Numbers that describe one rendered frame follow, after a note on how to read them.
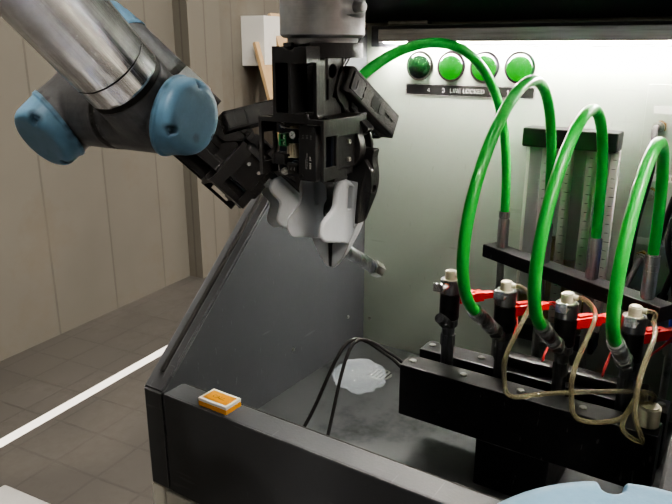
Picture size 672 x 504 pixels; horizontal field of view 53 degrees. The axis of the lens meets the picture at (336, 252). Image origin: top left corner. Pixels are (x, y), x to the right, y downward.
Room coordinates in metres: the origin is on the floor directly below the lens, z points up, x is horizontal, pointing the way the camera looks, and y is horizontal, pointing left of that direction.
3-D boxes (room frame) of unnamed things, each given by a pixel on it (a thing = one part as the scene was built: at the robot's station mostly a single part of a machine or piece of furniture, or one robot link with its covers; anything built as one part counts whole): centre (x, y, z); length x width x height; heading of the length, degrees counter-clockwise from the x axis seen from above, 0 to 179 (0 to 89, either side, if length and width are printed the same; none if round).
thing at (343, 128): (0.62, 0.02, 1.36); 0.09 x 0.08 x 0.12; 146
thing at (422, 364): (0.82, -0.26, 0.91); 0.34 x 0.10 x 0.15; 56
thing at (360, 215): (0.63, -0.02, 1.30); 0.05 x 0.02 x 0.09; 56
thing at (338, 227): (0.62, 0.00, 1.25); 0.06 x 0.03 x 0.09; 146
